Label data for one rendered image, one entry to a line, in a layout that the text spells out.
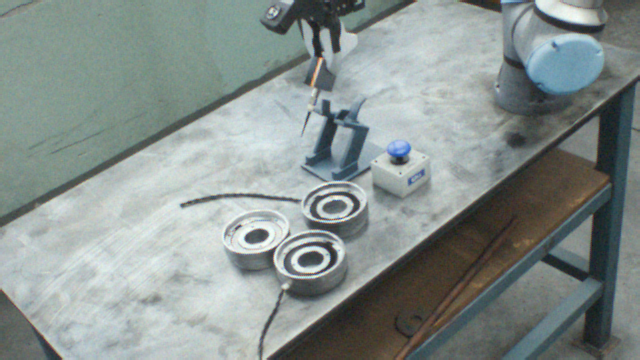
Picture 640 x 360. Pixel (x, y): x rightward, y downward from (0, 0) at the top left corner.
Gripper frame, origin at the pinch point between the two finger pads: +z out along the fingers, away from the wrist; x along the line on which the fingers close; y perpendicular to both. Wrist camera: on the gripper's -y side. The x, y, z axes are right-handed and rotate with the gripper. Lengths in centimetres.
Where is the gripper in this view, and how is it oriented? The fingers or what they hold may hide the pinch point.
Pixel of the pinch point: (324, 67)
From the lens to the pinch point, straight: 131.6
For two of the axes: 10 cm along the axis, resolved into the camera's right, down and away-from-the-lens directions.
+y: 7.6, -4.6, 4.6
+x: -6.3, -3.8, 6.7
